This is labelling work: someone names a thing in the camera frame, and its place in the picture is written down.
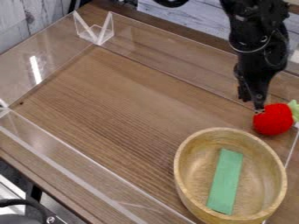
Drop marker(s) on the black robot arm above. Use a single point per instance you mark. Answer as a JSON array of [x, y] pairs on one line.
[[259, 39]]

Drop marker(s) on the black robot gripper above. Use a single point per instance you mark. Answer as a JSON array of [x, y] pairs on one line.
[[258, 65]]

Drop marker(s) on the clear acrylic corner bracket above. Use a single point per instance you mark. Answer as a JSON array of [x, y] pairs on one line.
[[95, 34]]

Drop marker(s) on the black metal table frame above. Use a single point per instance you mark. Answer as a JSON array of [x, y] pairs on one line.
[[32, 205]]

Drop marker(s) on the clear acrylic tray enclosure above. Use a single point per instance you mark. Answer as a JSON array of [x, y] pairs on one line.
[[95, 115]]

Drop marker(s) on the green rectangular block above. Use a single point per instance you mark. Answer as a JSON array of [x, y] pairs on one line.
[[226, 182]]

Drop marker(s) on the wooden bowl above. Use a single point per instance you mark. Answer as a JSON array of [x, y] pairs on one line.
[[262, 180]]

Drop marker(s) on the red plush strawberry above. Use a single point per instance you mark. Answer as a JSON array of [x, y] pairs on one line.
[[277, 119]]

